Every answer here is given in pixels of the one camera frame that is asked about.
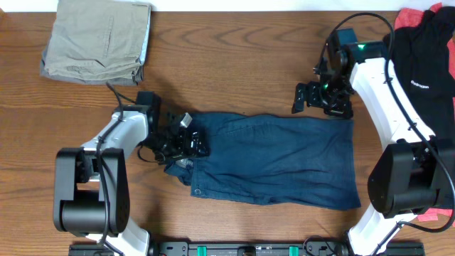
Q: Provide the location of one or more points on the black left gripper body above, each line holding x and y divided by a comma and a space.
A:
170, 144

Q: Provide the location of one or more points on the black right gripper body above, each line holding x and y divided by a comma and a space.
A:
333, 96

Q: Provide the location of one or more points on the navy blue shorts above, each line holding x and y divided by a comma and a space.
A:
266, 160

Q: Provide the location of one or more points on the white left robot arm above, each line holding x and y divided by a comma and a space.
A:
91, 192

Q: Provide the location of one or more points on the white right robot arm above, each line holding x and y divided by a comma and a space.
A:
412, 174

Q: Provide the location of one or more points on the folded grey garment underneath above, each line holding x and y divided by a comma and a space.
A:
133, 81

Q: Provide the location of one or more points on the black t-shirt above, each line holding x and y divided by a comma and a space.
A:
421, 59

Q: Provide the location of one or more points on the folded khaki shorts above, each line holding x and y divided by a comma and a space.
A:
98, 40

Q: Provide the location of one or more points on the red garment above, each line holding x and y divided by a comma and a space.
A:
412, 18

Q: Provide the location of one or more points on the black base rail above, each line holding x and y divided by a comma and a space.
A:
249, 249

